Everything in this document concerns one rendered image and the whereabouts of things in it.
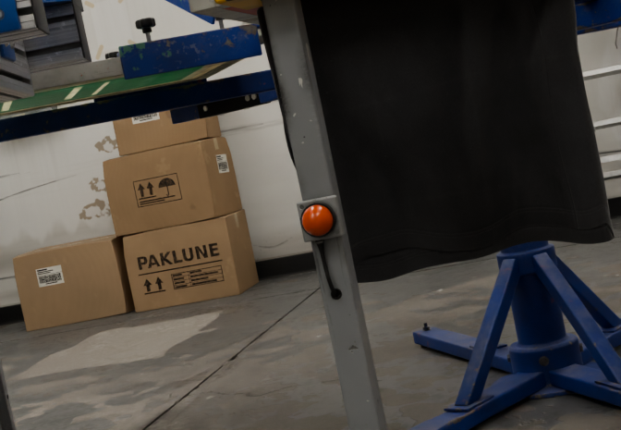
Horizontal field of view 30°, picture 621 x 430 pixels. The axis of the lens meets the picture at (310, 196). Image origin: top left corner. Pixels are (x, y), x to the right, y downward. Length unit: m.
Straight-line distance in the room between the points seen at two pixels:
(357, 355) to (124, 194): 4.94
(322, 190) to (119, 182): 4.95
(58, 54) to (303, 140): 0.61
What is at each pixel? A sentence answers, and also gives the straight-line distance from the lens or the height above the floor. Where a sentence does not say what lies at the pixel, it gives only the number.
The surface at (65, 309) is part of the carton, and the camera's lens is 6.52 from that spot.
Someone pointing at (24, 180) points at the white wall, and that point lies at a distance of 7.07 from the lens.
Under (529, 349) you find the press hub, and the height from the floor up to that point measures 0.11.
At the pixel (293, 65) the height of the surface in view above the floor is 0.84.
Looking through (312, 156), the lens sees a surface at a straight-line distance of 1.41.
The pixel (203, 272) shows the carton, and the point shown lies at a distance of 6.20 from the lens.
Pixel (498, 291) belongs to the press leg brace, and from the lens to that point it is 2.93.
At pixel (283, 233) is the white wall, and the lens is 6.54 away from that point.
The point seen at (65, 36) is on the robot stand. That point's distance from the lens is 1.90.
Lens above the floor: 0.75
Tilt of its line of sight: 3 degrees down
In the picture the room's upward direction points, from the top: 12 degrees counter-clockwise
